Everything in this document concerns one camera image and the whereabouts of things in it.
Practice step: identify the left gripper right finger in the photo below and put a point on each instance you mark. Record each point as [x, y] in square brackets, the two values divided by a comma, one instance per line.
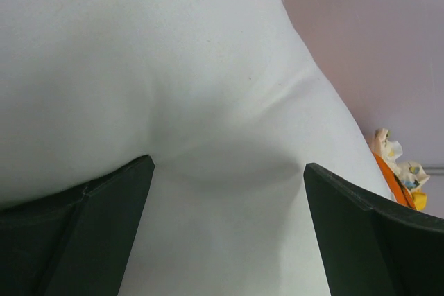
[371, 245]

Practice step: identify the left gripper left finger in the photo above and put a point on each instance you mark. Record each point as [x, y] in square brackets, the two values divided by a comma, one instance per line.
[76, 242]

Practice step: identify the white pillow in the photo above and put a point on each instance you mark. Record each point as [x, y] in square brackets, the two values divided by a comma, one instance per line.
[226, 99]

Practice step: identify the orange black-patterned plush pillowcase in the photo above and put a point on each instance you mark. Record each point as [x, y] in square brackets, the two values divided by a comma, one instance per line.
[400, 193]

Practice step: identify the yellow and white floral cloth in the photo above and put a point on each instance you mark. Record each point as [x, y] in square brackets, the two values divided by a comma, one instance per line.
[411, 174]

